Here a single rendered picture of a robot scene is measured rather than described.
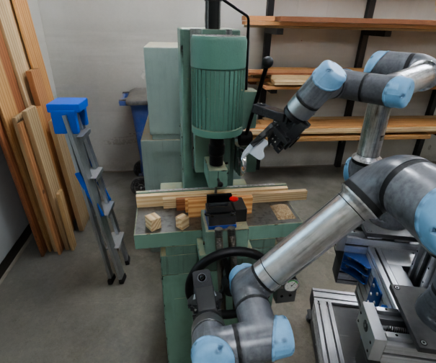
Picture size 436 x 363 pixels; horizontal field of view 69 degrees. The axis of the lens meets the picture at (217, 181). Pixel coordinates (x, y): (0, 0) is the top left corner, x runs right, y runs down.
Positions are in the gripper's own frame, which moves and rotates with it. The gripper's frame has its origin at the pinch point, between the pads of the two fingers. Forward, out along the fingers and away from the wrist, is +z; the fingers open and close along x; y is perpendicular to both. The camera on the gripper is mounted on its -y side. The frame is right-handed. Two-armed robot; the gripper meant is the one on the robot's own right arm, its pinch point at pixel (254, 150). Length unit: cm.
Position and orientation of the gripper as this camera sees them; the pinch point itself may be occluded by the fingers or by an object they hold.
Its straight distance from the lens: 104.3
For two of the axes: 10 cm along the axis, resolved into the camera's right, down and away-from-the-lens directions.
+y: 6.0, 7.7, -2.1
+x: 6.6, -3.3, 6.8
